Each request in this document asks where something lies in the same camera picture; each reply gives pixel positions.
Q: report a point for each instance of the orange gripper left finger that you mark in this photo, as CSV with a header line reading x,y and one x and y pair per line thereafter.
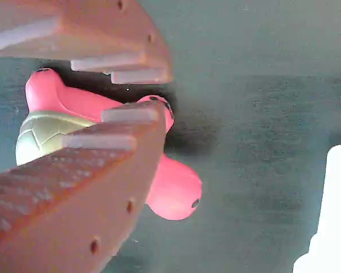
x,y
74,204

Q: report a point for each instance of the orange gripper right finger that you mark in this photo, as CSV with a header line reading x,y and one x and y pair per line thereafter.
x,y
88,31

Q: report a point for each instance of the red object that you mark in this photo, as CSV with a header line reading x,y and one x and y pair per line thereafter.
x,y
74,99

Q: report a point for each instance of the white sheet with black stripes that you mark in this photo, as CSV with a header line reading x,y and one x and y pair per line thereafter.
x,y
335,213

